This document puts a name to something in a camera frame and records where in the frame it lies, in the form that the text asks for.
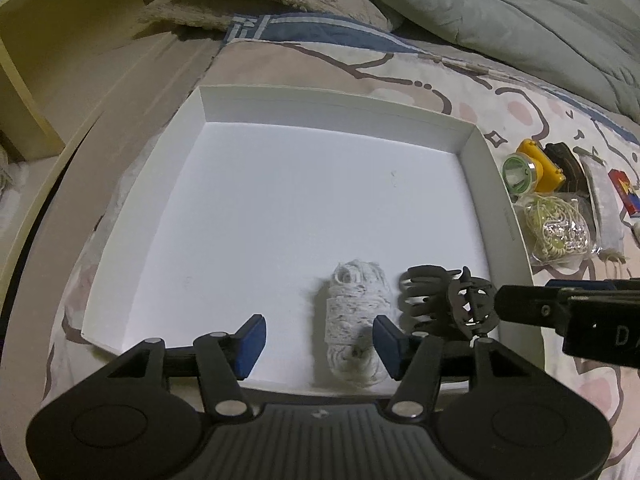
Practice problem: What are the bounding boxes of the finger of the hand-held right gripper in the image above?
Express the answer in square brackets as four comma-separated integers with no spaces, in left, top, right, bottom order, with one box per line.
[494,284,572,332]
[546,277,640,306]

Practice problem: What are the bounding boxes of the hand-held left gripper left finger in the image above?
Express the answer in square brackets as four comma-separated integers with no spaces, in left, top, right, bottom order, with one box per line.
[105,314,267,419]

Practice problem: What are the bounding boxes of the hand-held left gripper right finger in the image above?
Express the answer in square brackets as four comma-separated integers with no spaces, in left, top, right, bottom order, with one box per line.
[372,315,538,419]

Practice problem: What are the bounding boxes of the white string bundle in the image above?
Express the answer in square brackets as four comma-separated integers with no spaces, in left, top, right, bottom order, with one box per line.
[315,257,397,390]

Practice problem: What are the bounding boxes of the black hair claw clip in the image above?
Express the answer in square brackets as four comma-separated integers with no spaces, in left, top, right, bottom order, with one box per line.
[397,265,499,347]

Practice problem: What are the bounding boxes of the clear packet of white cloth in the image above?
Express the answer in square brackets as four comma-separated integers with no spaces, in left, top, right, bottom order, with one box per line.
[580,154,627,262]

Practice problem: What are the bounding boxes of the colourful card box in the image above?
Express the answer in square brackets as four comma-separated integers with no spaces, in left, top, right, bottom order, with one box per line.
[609,169,640,219]

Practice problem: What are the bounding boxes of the dark strap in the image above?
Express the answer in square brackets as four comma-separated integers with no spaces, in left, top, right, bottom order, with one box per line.
[544,142,592,195]

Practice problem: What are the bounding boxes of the yellow headlamp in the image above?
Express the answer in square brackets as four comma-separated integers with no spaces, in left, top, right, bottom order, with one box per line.
[501,139,567,196]

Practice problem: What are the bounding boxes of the white cardboard box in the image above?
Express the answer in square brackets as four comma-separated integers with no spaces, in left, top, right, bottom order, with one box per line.
[80,85,544,404]

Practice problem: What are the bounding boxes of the printed blanket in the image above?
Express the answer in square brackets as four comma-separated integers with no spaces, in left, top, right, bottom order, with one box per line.
[45,12,640,480]

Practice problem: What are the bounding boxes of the grey-green comforter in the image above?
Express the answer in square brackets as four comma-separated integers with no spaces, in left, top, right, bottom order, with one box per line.
[307,0,640,127]

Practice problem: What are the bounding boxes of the cream wooden shelf unit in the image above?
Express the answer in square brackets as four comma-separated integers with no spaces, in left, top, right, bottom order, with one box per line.
[0,0,158,163]

